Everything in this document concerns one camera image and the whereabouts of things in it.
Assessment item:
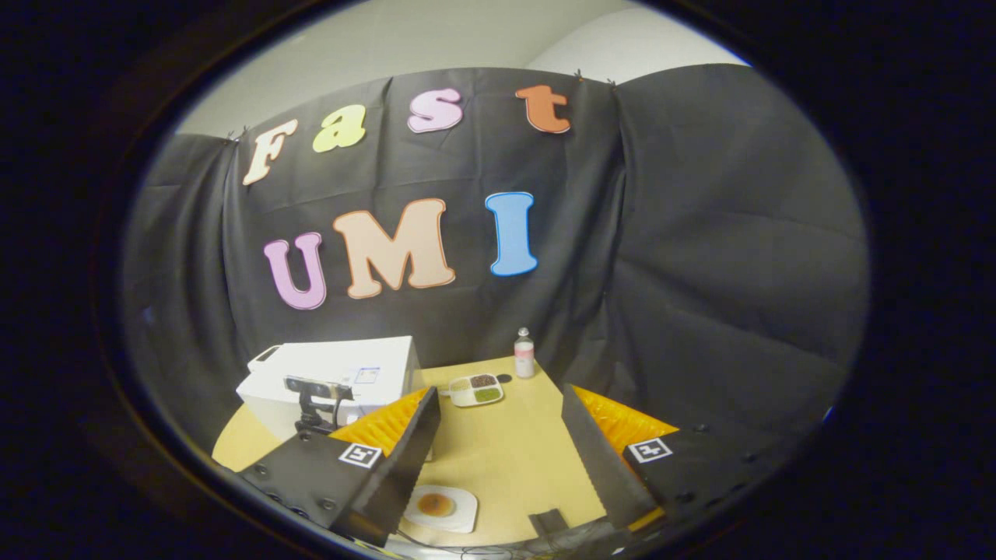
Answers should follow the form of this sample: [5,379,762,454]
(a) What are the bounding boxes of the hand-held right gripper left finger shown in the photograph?
[236,385,442,548]

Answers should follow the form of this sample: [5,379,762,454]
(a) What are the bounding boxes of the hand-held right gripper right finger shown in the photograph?
[560,383,779,534]

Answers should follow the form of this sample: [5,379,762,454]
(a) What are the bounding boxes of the white microwave oven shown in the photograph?
[236,336,427,461]

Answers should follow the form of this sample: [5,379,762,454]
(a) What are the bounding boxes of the white square plate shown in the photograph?
[403,485,479,534]

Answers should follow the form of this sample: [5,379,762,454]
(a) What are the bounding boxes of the divided tray of grains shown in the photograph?
[440,373,505,408]

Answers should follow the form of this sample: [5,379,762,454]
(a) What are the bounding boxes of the small pink label bottle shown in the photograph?
[514,327,537,380]

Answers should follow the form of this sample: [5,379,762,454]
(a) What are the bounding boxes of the black backdrop cloth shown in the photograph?
[121,64,871,483]

